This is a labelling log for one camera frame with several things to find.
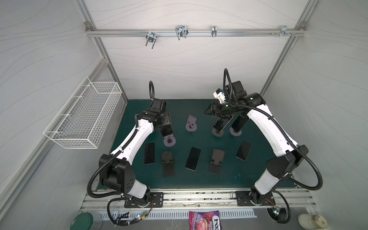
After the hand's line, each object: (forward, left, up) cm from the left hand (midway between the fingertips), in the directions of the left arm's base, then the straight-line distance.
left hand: (163, 120), depth 84 cm
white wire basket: (-10, +37, +12) cm, 40 cm away
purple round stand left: (-3, -2, -19) cm, 19 cm away
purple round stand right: (+4, -47, -19) cm, 51 cm away
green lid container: (-48, +29, -8) cm, 57 cm away
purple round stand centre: (+7, -17, -15) cm, 24 cm away
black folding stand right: (-21, -31, -14) cm, 40 cm away
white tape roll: (-46, -71, -12) cm, 85 cm away
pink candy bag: (-46, -25, -17) cm, 55 cm away
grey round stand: (+4, -35, -20) cm, 40 cm away
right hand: (-3, -25, +10) cm, 27 cm away
